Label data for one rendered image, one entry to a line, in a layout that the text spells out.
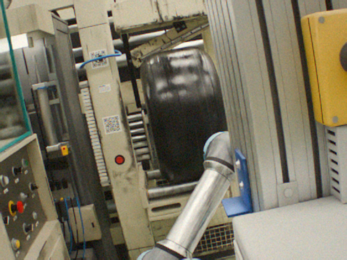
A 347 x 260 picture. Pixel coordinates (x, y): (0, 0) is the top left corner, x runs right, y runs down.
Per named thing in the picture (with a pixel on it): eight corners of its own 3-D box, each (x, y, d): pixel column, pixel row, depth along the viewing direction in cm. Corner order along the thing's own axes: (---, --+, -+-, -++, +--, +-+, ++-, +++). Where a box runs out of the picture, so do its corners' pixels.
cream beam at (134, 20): (115, 31, 191) (109, 3, 188) (118, 35, 215) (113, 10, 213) (235, 10, 193) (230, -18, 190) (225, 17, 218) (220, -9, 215)
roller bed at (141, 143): (118, 173, 216) (106, 120, 211) (119, 166, 231) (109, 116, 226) (153, 166, 217) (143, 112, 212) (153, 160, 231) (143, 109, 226)
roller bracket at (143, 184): (142, 210, 168) (137, 188, 166) (142, 183, 207) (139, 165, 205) (150, 208, 168) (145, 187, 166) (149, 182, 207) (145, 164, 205)
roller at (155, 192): (147, 198, 175) (147, 199, 171) (145, 188, 175) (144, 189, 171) (224, 182, 176) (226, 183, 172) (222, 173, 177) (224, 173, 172)
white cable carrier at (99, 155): (101, 186, 178) (79, 82, 169) (103, 183, 183) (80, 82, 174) (111, 184, 178) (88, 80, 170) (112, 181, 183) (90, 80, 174)
